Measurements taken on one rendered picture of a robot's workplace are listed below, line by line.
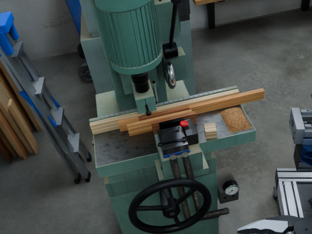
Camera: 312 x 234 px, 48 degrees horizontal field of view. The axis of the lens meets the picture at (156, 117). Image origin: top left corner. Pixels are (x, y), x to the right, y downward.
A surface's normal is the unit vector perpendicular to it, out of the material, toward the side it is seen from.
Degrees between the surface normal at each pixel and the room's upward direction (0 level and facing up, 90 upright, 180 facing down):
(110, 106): 0
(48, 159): 0
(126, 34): 90
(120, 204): 90
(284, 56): 0
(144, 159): 90
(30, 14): 90
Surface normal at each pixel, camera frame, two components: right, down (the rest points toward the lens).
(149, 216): 0.18, 0.64
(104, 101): -0.13, -0.74
